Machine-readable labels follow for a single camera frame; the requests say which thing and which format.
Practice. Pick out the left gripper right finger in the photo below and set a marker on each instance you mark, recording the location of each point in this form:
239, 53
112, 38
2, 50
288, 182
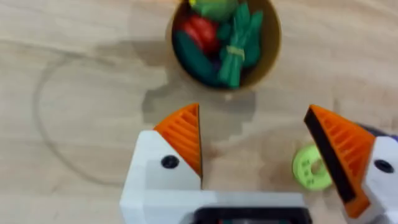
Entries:
357, 161

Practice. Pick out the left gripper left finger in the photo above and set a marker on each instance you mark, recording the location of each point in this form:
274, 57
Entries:
168, 174

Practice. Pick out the dark green toy vegetable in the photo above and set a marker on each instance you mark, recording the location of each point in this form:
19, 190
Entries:
233, 68

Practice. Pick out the green disc with holes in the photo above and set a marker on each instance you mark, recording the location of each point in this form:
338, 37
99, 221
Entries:
306, 168

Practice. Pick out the tan tub of toy vegetables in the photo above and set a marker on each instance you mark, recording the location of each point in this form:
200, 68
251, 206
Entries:
272, 56

